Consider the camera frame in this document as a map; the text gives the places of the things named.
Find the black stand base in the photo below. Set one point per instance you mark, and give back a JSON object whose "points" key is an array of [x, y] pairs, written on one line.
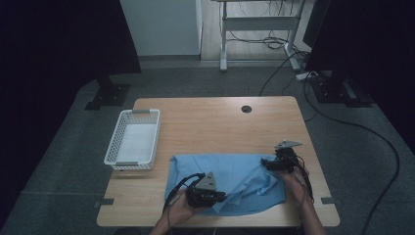
{"points": [[339, 93], [109, 96]]}

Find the white metal desk frame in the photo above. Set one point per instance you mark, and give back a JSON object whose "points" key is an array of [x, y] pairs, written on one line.
{"points": [[257, 23]]}

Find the white power strip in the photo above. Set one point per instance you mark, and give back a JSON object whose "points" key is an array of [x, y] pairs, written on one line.
{"points": [[303, 76]]}

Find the black curtain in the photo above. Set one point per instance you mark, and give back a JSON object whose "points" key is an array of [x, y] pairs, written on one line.
{"points": [[375, 49], [49, 65]]}

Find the white cabinet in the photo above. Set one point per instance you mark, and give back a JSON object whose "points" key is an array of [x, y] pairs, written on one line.
{"points": [[163, 26]]}

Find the white perforated plastic basket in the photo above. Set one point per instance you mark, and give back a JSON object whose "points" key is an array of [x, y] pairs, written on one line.
{"points": [[133, 143]]}

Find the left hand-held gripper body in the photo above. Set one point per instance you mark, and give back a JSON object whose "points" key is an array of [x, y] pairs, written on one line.
{"points": [[204, 196]]}

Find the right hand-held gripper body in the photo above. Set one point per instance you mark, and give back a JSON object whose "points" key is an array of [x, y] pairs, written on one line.
{"points": [[287, 160]]}

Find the person's right hand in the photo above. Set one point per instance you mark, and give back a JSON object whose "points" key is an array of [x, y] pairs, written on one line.
{"points": [[297, 184]]}

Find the light blue shirt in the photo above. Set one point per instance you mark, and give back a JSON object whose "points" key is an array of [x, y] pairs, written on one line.
{"points": [[241, 176]]}

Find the person's left hand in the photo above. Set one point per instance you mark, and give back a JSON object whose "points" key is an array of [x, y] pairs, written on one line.
{"points": [[182, 212]]}

